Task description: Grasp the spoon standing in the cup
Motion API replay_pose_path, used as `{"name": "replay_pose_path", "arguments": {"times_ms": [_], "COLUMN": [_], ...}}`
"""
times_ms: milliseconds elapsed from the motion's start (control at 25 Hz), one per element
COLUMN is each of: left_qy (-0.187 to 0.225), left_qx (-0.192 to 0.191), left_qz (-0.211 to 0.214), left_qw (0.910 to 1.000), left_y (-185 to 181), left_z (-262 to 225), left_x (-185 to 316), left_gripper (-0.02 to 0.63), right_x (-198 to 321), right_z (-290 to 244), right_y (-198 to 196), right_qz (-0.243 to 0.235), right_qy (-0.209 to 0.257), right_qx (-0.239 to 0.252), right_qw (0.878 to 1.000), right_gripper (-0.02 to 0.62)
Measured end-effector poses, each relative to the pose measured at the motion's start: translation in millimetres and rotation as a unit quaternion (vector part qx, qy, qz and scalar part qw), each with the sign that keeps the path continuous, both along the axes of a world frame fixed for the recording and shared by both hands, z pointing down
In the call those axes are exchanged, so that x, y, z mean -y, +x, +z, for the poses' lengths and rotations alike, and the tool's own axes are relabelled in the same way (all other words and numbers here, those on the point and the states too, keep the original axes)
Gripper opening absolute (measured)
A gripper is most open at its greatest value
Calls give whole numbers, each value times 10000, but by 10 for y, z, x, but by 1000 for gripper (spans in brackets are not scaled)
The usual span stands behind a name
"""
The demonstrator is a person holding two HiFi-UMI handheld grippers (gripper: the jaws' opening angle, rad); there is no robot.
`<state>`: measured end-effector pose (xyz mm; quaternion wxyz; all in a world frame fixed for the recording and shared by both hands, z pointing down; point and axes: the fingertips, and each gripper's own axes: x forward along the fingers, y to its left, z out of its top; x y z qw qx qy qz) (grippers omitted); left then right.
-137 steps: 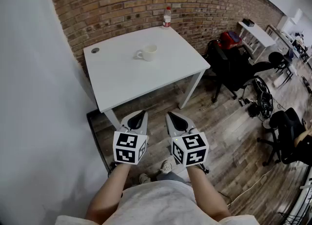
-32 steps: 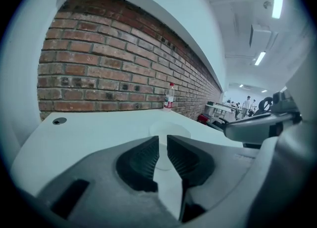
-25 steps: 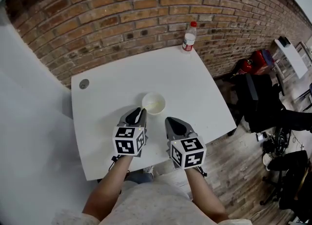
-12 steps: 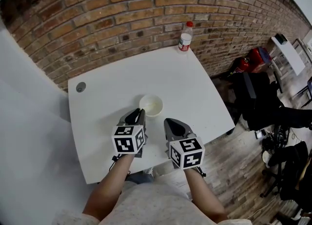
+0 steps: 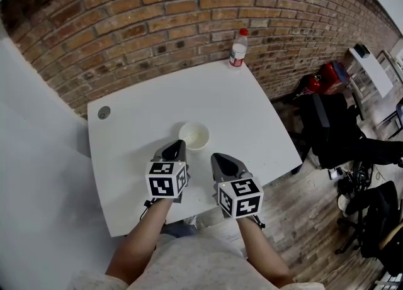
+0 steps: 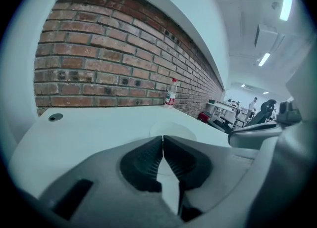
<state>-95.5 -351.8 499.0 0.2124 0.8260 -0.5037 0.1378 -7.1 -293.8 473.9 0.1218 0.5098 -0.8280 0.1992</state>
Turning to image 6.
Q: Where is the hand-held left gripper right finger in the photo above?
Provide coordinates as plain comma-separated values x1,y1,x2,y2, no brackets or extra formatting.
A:
163,135,260,223

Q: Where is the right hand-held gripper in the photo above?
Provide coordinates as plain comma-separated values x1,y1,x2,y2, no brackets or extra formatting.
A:
227,41,317,224

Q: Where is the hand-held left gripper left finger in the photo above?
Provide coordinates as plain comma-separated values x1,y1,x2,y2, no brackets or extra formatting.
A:
37,135,189,228

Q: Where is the black office chair with headrest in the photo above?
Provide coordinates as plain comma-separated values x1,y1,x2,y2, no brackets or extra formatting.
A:
207,99,278,134

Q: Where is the long white background table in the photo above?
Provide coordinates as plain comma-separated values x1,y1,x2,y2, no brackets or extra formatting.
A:
206,100,239,124

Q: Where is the white square table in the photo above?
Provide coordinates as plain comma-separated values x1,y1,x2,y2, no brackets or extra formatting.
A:
8,105,251,199

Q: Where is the red bag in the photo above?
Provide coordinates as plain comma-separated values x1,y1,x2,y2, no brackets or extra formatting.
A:
197,111,211,124

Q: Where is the clear plastic bottle red label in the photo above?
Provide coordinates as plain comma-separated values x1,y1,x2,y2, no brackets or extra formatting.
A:
164,78,178,109

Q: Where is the short ceiling light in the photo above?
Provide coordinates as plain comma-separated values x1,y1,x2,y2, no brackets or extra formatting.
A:
258,52,271,67

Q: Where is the ceiling air conditioner unit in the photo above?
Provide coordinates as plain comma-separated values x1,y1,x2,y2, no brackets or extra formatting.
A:
254,23,278,50

